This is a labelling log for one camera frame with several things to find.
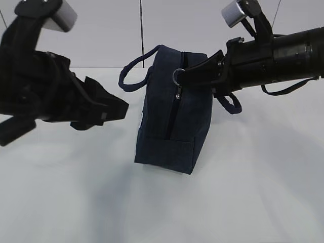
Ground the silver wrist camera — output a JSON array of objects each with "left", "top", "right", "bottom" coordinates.
[
  {"left": 43, "top": 0, "right": 77, "bottom": 32},
  {"left": 221, "top": 0, "right": 274, "bottom": 38}
]

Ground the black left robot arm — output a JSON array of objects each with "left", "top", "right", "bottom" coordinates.
[{"left": 1, "top": 13, "right": 129, "bottom": 146}]

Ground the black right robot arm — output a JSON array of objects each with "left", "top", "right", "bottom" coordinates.
[{"left": 175, "top": 28, "right": 323, "bottom": 97}]

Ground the dark navy fabric lunch bag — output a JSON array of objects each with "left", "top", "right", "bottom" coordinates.
[{"left": 118, "top": 44, "right": 242, "bottom": 175}]

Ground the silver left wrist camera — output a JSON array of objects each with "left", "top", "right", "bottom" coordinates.
[{"left": 43, "top": 0, "right": 77, "bottom": 32}]

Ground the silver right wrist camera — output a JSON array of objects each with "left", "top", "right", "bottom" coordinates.
[{"left": 221, "top": 0, "right": 274, "bottom": 38}]

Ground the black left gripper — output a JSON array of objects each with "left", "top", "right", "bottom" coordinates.
[{"left": 1, "top": 7, "right": 129, "bottom": 146}]

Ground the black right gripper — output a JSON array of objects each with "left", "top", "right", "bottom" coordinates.
[{"left": 179, "top": 37, "right": 276, "bottom": 98}]

